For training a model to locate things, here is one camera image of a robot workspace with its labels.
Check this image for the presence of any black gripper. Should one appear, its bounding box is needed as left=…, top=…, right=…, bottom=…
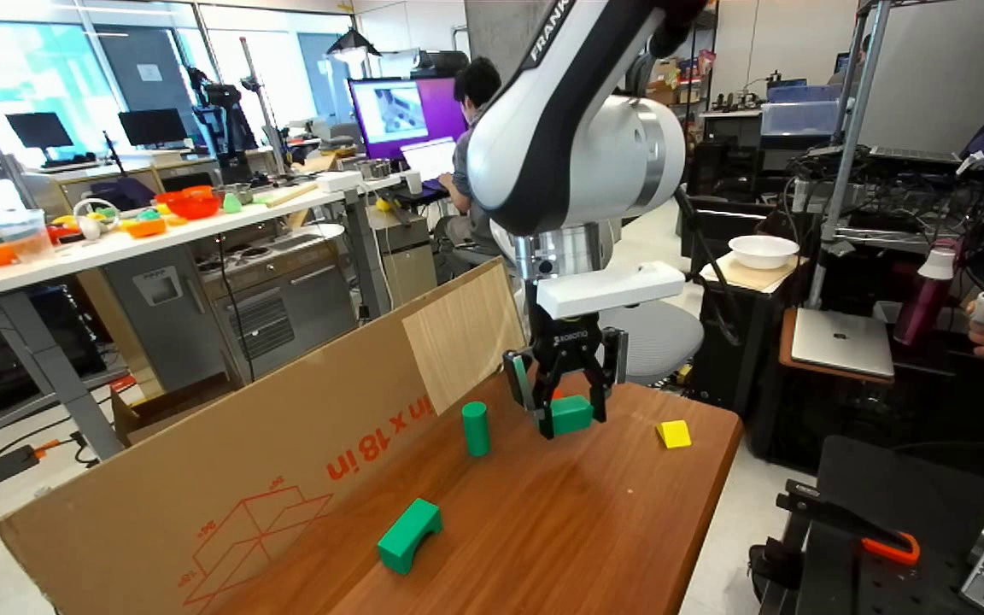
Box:
left=528, top=307, right=622, bottom=440

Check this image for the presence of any green rectangular block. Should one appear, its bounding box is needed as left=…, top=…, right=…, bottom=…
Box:
left=548, top=391, right=597, bottom=440

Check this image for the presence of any green cylinder block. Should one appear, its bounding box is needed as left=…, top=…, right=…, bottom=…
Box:
left=457, top=396, right=495, bottom=462

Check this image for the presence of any yellow block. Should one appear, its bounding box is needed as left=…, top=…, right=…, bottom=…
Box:
left=655, top=418, right=697, bottom=454

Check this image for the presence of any green arch block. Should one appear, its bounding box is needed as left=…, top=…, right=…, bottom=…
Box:
left=373, top=495, right=449, bottom=576

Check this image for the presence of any light woodgrain panel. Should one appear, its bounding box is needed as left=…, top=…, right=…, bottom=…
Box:
left=400, top=258, right=531, bottom=418

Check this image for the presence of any light wooden board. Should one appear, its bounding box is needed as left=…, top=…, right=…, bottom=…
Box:
left=692, top=249, right=807, bottom=299

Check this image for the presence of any white bowl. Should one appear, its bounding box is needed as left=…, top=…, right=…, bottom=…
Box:
left=726, top=231, right=804, bottom=274

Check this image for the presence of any open laptop white screen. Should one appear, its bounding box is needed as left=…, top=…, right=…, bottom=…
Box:
left=397, top=133, right=460, bottom=189

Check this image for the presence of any closed silver laptop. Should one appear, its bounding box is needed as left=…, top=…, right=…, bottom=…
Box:
left=791, top=304, right=899, bottom=383

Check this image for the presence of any grey drawer cabinet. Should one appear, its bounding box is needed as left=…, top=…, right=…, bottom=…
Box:
left=197, top=220, right=361, bottom=386

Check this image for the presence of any seated person grey hoodie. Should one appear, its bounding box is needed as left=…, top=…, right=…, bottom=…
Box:
left=438, top=54, right=508, bottom=258

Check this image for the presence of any computer monitor purple screen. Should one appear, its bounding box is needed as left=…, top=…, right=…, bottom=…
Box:
left=348, top=74, right=473, bottom=164

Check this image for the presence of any black storage shelf rack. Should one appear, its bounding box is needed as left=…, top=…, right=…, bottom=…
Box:
left=640, top=0, right=726, bottom=197

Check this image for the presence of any grey metal pole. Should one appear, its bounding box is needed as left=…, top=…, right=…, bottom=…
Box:
left=804, top=0, right=897, bottom=315

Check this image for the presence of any blue storage box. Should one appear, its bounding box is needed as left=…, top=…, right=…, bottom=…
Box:
left=759, top=74, right=846, bottom=144

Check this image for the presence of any brown cardboard sheet red print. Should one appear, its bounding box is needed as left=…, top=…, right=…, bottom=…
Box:
left=0, top=256, right=531, bottom=615

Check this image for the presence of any maroon bottle white cap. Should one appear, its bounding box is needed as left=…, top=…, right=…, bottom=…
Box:
left=897, top=231, right=963, bottom=350

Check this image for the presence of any black pendant lamp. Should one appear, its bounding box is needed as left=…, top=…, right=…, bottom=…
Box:
left=324, top=13, right=386, bottom=60

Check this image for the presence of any large orange bowl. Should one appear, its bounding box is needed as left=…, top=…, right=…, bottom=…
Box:
left=159, top=179, right=227, bottom=220

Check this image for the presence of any small orange bowl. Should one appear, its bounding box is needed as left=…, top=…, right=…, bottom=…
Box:
left=120, top=205, right=171, bottom=243

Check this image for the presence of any white standing desk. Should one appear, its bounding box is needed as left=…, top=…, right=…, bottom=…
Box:
left=0, top=168, right=406, bottom=462

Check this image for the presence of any large grey panel board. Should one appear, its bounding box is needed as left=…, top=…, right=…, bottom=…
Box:
left=853, top=0, right=984, bottom=164

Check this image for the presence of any small dark background monitor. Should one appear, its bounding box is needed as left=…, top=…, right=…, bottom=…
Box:
left=4, top=108, right=80, bottom=153
left=116, top=107, right=192, bottom=150

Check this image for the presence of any black floor power strip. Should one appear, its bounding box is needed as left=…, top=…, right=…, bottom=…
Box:
left=0, top=438, right=48, bottom=495

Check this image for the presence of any black clamp orange handle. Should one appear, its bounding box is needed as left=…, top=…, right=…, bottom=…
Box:
left=771, top=476, right=925, bottom=575

